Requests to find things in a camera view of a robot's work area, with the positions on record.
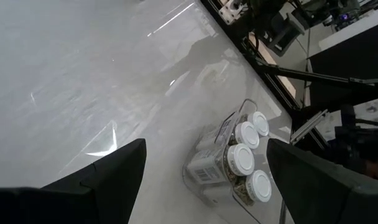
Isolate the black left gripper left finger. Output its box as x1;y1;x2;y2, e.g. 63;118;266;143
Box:
41;138;147;224

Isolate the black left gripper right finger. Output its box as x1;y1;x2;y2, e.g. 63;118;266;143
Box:
267;138;378;224

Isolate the white-lid spice jar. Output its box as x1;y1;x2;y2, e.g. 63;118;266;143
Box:
231;169;273;207
185;142;256;185
215;110;270;139
196;121;260;153

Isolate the grey side table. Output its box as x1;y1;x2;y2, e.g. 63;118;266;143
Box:
307;12;378;105

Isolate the clear plastic bin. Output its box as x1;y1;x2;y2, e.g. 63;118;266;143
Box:
181;98;286;224

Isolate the lit black computer tower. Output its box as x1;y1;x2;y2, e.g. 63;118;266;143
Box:
322;0;364;32

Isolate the silver frame bracket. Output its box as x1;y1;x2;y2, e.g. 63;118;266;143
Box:
290;108;330;144

